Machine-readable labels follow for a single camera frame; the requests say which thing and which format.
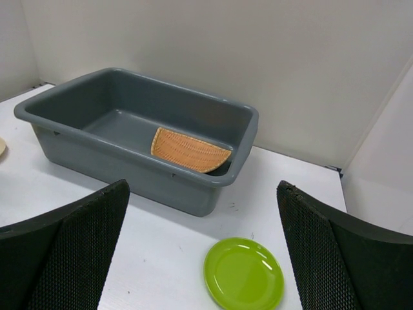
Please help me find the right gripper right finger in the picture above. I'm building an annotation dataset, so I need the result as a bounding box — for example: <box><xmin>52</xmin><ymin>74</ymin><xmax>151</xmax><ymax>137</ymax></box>
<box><xmin>277</xmin><ymin>181</ymin><xmax>412</xmax><ymax>309</ymax></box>

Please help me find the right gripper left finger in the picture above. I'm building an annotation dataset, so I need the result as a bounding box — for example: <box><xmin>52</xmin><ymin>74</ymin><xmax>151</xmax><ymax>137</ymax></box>
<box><xmin>1</xmin><ymin>180</ymin><xmax>130</xmax><ymax>309</ymax></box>

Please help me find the green plastic plate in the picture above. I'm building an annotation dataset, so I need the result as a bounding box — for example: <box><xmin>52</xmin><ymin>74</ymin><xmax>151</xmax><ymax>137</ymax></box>
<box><xmin>203</xmin><ymin>237</ymin><xmax>285</xmax><ymax>309</ymax></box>

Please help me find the cream ceramic plate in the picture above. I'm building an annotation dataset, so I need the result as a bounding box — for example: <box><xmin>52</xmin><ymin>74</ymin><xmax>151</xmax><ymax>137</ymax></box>
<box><xmin>0</xmin><ymin>138</ymin><xmax>7</xmax><ymax>158</ymax></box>

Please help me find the woven orange triangular basket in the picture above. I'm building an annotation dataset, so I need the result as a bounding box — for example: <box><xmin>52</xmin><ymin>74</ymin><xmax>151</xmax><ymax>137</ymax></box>
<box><xmin>150</xmin><ymin>127</ymin><xmax>232</xmax><ymax>173</ymax></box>

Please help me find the grey plastic bin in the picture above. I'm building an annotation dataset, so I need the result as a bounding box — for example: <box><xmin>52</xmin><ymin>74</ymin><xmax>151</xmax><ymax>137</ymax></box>
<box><xmin>14</xmin><ymin>68</ymin><xmax>259</xmax><ymax>217</ymax></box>

